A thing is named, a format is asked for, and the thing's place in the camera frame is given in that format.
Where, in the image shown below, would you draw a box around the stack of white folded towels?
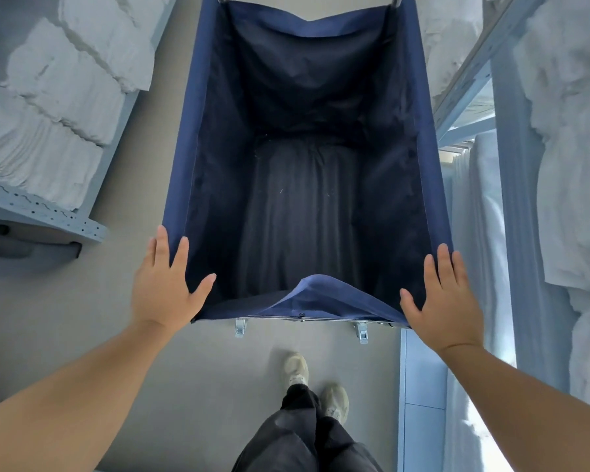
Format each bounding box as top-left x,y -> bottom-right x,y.
59,0 -> 179,94
0,83 -> 105,212
4,17 -> 131,147

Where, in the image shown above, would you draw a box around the hanging white sheets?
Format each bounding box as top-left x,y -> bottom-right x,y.
442,131 -> 518,472

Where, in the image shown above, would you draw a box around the person's right forearm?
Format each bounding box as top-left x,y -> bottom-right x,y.
440,341 -> 590,472

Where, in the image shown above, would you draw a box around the person's left hand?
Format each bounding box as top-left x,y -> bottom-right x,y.
131,226 -> 217,336

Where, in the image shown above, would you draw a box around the person's left forearm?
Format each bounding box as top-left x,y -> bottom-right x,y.
0,319 -> 178,472

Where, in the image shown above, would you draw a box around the beige sneaker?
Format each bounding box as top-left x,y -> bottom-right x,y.
281,353 -> 310,390
320,383 -> 350,426

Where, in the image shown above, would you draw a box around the pile of white fluffy linens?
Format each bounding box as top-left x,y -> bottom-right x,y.
514,0 -> 590,418

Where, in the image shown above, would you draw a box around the black trousers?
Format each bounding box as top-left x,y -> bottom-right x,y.
231,383 -> 385,472

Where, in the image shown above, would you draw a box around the person's right hand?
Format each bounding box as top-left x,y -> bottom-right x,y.
400,244 -> 485,354

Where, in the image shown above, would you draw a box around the light blue metal shelf rack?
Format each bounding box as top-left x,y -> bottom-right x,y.
397,0 -> 580,472
0,0 -> 179,244

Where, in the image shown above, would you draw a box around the blue fabric laundry cart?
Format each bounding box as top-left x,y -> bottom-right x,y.
162,0 -> 454,345

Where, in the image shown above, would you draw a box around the stack of white folded linens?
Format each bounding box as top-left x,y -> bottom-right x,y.
415,0 -> 490,100

